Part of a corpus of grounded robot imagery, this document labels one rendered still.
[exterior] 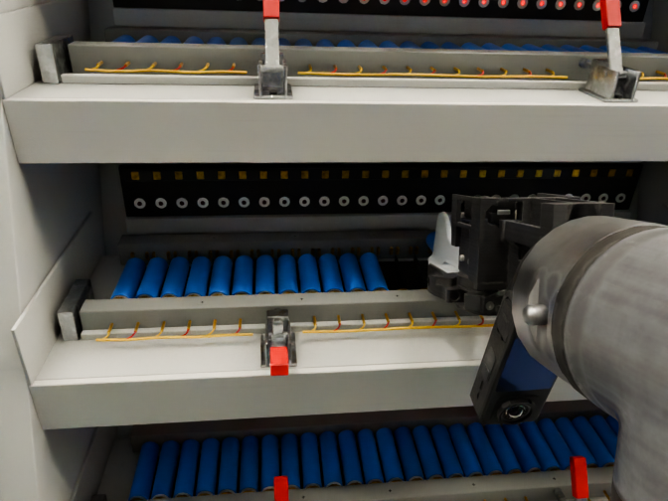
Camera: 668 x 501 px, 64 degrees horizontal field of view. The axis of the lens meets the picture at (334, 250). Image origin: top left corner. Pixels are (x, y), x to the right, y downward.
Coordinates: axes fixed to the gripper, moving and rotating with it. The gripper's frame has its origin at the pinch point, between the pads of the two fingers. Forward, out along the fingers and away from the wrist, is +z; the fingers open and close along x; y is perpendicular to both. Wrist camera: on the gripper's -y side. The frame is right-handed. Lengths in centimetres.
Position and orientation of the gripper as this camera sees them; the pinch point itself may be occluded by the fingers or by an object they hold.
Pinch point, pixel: (453, 265)
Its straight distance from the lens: 51.1
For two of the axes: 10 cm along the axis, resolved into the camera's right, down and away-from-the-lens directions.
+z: -1.4, -1.5, 9.8
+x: -9.9, 0.3, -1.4
